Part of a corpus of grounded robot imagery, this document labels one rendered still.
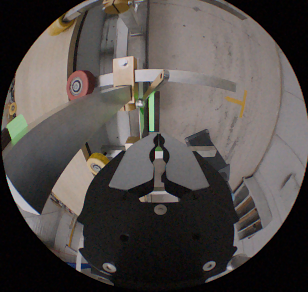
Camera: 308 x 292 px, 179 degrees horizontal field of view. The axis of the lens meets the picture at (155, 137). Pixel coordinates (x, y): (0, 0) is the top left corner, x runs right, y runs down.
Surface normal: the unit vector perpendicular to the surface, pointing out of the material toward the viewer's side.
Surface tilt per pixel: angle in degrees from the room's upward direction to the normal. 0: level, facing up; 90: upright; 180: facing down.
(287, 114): 90
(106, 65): 0
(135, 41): 0
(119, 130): 0
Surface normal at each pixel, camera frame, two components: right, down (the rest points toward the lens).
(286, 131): -1.00, -0.06
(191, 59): -0.02, 0.49
